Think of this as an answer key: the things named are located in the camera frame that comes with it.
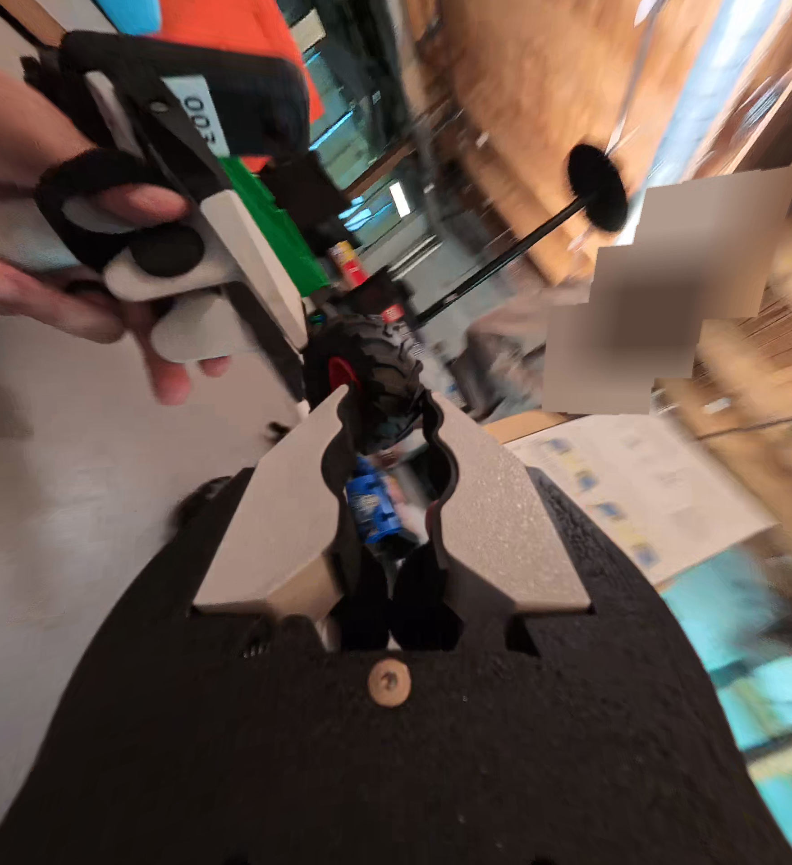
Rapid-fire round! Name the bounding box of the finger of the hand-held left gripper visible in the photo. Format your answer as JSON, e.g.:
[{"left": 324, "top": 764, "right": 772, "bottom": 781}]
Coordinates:
[{"left": 198, "top": 191, "right": 312, "bottom": 406}]

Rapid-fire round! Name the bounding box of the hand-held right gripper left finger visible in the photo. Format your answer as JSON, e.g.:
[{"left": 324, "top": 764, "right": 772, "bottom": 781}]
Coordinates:
[{"left": 192, "top": 385, "right": 363, "bottom": 619}]

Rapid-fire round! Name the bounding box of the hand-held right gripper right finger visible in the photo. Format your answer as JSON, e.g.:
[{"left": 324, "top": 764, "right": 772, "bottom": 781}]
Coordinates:
[{"left": 423, "top": 388, "right": 596, "bottom": 619}]

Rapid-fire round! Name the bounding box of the black rubber toy tire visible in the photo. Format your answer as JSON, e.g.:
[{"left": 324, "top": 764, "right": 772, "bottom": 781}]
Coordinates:
[{"left": 301, "top": 316, "right": 427, "bottom": 455}]

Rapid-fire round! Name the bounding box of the person's left hand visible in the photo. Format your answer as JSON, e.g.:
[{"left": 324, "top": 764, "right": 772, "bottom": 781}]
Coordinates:
[{"left": 0, "top": 54, "right": 232, "bottom": 408}]

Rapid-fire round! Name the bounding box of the green plastic bin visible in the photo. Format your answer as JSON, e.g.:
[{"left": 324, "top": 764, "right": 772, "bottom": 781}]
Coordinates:
[{"left": 220, "top": 155, "right": 332, "bottom": 298}]

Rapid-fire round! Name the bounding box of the orange plastic bin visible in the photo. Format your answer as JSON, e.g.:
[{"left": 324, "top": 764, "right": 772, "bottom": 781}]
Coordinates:
[{"left": 152, "top": 0, "right": 325, "bottom": 173}]

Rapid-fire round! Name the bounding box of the instruction board on white stand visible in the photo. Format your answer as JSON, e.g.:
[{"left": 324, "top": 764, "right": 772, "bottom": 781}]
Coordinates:
[{"left": 504, "top": 412, "right": 778, "bottom": 589}]

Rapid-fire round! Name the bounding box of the light blue plastic bag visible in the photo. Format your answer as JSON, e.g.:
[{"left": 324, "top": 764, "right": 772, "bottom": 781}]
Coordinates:
[{"left": 95, "top": 0, "right": 163, "bottom": 36}]

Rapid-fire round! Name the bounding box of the black foam microphone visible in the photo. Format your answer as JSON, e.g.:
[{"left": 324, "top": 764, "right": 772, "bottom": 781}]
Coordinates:
[{"left": 415, "top": 143, "right": 630, "bottom": 327}]

